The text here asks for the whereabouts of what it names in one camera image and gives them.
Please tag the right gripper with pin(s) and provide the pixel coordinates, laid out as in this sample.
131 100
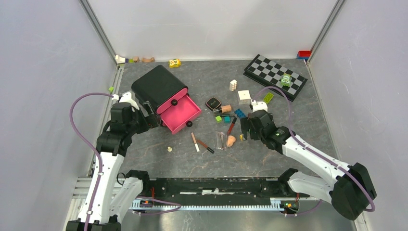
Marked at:
246 123

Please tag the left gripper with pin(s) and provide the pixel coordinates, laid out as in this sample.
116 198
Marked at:
150 121

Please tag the pink top drawer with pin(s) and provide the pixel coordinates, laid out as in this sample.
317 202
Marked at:
168 103

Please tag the pink drawer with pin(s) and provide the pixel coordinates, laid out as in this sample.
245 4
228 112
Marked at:
176 117
168 103

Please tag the red lip pencil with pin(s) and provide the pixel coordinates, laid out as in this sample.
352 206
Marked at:
231 126

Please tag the black makeup organizer box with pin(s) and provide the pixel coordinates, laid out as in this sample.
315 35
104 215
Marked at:
157 86

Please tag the white cube box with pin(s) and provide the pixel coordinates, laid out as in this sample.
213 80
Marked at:
244 97

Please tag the foundation bottle beige cap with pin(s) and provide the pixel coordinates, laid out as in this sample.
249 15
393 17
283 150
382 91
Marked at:
226 109

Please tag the clear plastic bag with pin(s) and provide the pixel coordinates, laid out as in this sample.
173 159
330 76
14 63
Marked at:
221 140

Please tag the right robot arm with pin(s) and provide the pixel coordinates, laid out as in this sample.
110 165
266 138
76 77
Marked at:
348 188

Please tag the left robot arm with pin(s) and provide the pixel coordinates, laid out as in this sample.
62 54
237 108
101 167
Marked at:
103 210

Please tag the beige makeup sponge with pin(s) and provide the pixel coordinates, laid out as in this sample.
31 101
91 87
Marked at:
230 140

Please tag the blue lego brick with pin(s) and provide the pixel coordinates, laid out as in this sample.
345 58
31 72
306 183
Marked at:
240 114

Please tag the green lego brick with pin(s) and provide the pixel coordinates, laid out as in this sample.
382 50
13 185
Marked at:
268 98

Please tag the small teal cube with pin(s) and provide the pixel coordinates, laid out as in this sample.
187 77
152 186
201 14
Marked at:
227 120

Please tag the small green cube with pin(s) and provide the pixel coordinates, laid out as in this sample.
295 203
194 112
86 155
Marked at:
218 119

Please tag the white stacked block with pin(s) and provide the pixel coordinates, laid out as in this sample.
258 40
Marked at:
233 85

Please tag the black compact case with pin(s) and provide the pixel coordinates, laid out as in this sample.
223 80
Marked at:
213 103

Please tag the chessboard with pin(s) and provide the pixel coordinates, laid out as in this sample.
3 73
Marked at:
269 74

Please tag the green toy monster block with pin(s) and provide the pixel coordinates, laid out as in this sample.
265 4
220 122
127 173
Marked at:
285 80

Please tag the white concealer pen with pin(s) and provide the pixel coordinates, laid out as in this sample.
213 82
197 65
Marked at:
195 142

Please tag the wooden arch block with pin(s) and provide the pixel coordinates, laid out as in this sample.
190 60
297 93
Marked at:
148 60

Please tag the small wooden block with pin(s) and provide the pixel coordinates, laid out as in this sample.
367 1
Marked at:
135 59

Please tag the yellow toy block face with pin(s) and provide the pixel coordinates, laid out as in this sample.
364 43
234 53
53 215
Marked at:
174 63

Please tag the white corner block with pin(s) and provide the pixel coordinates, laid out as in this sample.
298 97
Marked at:
120 60

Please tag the red blue bricks stack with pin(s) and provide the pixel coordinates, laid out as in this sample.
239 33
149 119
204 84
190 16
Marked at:
304 55

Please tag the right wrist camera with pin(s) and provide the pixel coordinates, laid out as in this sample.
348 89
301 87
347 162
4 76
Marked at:
258 106

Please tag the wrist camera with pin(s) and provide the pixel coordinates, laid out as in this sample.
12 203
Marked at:
127 97
258 106

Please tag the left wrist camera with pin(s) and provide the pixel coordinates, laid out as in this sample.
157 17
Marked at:
127 97

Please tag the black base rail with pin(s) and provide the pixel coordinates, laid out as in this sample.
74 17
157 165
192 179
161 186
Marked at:
218 191

